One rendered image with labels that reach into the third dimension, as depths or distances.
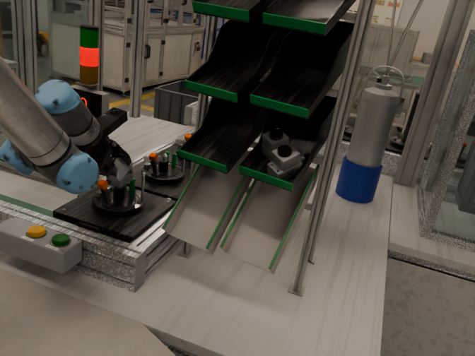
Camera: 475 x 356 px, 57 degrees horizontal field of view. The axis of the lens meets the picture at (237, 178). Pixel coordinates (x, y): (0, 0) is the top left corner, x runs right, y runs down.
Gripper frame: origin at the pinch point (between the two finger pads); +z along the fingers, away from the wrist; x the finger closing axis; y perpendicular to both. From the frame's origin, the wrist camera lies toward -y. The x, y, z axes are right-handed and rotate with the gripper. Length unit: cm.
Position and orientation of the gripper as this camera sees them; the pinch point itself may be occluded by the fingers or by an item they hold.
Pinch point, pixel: (121, 165)
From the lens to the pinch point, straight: 122.4
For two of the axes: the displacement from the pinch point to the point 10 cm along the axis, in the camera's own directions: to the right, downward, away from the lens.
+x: 9.3, 2.5, -2.6
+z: 1.3, 4.4, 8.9
